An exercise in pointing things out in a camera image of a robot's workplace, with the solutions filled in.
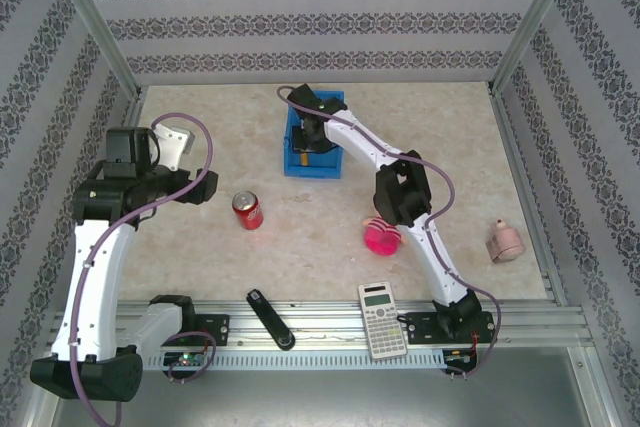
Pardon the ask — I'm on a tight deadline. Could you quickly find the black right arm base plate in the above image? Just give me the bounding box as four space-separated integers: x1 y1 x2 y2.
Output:
403 310 495 344

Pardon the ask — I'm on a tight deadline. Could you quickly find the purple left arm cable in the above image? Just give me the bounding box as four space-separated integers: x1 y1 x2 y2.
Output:
69 112 218 427

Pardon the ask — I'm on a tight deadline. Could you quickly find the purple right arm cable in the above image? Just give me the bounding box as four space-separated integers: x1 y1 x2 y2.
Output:
276 85 503 382

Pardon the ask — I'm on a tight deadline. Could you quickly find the red soda can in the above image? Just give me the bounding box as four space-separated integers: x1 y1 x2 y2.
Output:
231 190 265 232

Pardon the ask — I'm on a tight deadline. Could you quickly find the black stapler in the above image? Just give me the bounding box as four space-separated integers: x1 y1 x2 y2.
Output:
245 288 297 352

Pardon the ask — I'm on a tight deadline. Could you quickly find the aluminium frame post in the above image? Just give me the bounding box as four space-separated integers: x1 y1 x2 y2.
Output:
488 0 586 96
40 0 144 101

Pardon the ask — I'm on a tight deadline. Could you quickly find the pink plush toy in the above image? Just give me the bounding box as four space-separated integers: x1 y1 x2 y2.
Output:
362 215 406 259

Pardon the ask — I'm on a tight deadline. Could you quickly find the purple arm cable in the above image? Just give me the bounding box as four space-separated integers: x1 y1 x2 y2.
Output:
69 112 218 427
276 85 503 382

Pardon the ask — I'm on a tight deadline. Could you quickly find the aluminium mounting rail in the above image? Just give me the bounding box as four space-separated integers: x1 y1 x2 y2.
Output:
47 299 594 354

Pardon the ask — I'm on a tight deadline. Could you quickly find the green circuit board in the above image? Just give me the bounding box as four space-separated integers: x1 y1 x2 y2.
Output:
172 352 207 369

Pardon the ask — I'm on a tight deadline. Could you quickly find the white grey calculator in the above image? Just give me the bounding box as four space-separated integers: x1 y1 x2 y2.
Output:
356 281 409 361

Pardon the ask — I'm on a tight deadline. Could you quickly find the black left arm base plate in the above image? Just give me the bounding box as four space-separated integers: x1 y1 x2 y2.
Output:
188 313 232 349

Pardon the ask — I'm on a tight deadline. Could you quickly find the blue plastic bin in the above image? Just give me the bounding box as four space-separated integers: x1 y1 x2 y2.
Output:
283 90 348 180

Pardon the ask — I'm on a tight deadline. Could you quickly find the white slotted cable duct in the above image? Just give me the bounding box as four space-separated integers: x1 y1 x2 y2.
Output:
148 348 447 369

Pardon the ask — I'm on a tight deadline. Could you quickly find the black yellow screwdriver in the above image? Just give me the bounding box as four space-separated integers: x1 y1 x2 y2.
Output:
292 125 309 169

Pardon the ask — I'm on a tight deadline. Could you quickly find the pink small bottle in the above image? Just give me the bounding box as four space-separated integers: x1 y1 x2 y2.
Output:
484 218 527 265

